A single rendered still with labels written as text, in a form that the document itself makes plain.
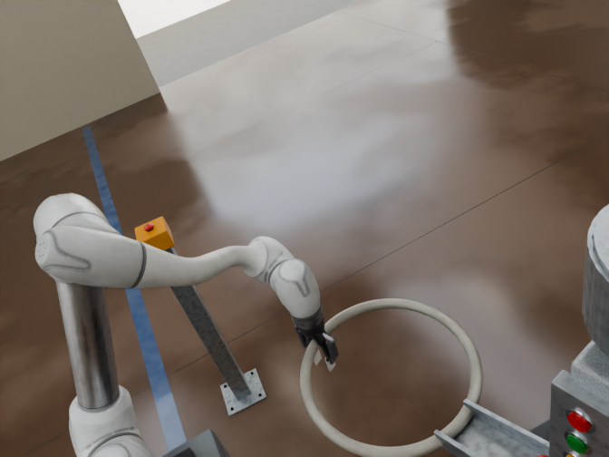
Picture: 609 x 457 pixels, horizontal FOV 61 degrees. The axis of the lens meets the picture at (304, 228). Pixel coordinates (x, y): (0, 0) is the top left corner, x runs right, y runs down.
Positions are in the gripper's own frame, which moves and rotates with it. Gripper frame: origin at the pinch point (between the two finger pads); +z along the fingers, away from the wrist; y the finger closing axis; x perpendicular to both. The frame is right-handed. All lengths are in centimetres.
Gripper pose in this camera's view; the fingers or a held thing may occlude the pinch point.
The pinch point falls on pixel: (323, 358)
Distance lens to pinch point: 165.5
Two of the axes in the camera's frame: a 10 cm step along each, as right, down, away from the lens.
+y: 8.0, 2.4, -5.5
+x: 5.5, -6.4, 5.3
